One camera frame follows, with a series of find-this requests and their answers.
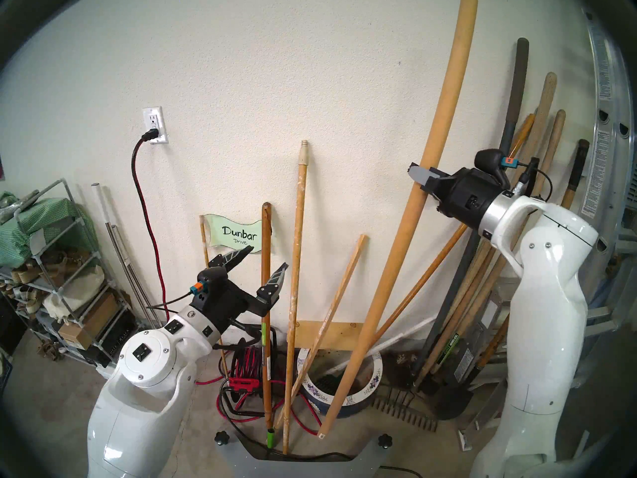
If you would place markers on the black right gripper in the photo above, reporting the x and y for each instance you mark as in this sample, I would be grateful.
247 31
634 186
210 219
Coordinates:
468 193

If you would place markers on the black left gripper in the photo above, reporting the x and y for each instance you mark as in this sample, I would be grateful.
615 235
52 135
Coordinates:
229 305

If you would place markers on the paint-speckled pole with threaded tip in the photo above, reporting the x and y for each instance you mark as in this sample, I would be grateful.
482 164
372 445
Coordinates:
298 243

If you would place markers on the thick light wooden pole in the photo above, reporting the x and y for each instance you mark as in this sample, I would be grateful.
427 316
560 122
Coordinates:
444 108

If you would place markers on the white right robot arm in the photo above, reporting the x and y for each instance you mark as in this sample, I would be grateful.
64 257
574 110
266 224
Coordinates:
547 307

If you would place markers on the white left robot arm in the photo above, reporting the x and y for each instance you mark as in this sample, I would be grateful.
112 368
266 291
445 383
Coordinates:
149 357

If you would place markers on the floral ceramic pot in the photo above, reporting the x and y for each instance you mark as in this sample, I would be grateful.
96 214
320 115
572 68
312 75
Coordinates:
311 395

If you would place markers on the brown stick with hole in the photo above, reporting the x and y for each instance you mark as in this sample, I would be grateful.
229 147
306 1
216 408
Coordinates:
266 263

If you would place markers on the Dunbar Drive flag sign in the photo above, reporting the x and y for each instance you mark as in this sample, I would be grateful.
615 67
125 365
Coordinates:
234 230

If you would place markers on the thin square wooden stick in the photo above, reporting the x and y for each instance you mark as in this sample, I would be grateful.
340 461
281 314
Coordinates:
340 288

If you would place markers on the plywood board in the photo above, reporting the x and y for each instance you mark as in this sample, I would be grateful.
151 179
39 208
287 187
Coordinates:
346 335

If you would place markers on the chrome metal rod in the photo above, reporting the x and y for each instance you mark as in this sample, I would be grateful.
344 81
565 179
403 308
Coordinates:
121 253

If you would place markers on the black box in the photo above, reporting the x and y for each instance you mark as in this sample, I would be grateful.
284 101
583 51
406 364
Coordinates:
117 335

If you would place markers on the grey metal step stool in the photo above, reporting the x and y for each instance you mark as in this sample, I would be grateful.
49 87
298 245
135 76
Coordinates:
492 307

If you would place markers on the black rod with green tip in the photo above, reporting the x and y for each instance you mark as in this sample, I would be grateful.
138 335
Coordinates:
270 438

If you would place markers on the white and metal poles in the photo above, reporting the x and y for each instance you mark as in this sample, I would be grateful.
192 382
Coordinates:
102 203

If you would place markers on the brown cardboard box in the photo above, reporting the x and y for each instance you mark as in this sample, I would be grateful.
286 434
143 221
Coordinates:
84 327

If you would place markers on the white plastic box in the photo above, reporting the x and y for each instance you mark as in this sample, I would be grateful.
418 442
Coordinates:
104 370

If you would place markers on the white cloth bag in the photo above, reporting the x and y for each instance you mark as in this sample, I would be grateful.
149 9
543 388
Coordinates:
74 290

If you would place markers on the grey metal shoe rack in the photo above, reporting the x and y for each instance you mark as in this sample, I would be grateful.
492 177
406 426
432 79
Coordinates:
79 210

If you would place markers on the aluminium ladder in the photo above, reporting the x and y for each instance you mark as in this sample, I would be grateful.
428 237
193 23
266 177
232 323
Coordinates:
604 133

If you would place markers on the tan woven sandal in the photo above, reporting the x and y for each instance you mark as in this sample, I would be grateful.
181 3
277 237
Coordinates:
27 273
64 260

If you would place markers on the metal rake head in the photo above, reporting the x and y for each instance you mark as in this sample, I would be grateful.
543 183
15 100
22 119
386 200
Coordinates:
413 417

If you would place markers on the black shovel blade with stickers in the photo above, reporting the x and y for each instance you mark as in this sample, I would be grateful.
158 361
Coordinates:
455 397

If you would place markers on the green checkered cloth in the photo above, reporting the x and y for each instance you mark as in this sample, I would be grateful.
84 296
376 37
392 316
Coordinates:
30 228

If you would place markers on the silver glitter shoe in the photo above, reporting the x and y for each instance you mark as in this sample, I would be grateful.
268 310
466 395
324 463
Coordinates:
20 205

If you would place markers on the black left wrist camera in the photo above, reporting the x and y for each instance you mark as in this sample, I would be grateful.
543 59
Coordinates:
214 280

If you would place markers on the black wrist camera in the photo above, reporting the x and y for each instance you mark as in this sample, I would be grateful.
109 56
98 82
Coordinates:
214 280
487 159

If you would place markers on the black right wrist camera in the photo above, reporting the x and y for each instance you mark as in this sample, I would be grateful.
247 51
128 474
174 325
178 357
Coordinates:
487 159

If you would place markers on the white wall outlet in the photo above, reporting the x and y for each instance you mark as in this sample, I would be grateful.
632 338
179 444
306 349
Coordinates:
152 116

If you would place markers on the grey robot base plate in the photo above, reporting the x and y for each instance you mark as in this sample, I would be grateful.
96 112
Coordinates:
298 469

